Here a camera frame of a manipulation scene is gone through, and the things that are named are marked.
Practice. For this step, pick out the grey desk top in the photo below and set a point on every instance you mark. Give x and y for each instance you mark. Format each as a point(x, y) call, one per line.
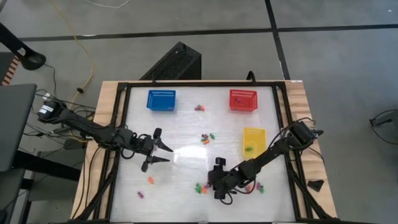
point(15, 124)

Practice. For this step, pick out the black floor stand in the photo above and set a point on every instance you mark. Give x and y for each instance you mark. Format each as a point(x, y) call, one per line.
point(18, 46)

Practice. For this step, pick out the black table frame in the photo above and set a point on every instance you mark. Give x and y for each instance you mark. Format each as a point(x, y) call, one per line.
point(202, 84)

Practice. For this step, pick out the black perforated box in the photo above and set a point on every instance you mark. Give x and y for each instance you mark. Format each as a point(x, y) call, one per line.
point(174, 63)

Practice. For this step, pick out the orange black striped mat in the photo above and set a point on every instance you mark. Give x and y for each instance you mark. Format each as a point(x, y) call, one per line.
point(9, 71)

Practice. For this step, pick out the black triangular block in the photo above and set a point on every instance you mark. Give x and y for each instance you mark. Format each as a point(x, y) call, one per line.
point(315, 185)

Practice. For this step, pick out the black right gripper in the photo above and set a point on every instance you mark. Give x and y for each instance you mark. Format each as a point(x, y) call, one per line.
point(225, 179)

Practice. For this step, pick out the red plastic basket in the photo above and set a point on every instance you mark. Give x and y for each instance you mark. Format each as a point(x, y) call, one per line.
point(243, 104)

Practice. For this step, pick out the black desk leg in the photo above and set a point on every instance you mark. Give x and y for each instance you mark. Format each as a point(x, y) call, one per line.
point(46, 166)

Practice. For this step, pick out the yellow plastic basket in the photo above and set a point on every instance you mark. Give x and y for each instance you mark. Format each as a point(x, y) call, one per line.
point(256, 137)

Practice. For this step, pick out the blue plastic basket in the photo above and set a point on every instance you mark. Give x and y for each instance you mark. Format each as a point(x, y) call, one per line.
point(161, 100)

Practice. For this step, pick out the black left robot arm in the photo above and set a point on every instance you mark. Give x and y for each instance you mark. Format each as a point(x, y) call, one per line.
point(90, 129)

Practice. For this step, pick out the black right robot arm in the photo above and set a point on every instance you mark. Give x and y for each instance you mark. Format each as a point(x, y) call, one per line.
point(267, 154)

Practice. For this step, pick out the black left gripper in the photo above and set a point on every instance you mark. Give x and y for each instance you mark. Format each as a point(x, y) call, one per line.
point(144, 145)

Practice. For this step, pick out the orange Halloween toy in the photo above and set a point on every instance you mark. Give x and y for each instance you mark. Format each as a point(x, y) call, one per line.
point(150, 180)
point(204, 190)
point(206, 142)
point(202, 108)

